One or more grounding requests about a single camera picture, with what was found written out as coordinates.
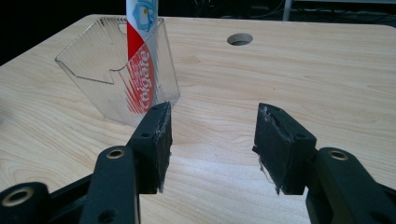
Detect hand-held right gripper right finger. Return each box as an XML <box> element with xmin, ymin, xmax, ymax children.
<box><xmin>251</xmin><ymin>102</ymin><xmax>318</xmax><ymax>197</ymax></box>

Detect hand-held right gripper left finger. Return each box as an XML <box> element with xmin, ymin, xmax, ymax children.
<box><xmin>125</xmin><ymin>101</ymin><xmax>174</xmax><ymax>195</ymax></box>

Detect red white blue toothpaste tube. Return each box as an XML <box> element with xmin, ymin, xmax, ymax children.
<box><xmin>124</xmin><ymin>0</ymin><xmax>161</xmax><ymax>116</ymax></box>

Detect clear plastic holder box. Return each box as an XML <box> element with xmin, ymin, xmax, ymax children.
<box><xmin>54</xmin><ymin>16</ymin><xmax>182</xmax><ymax>129</ymax></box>

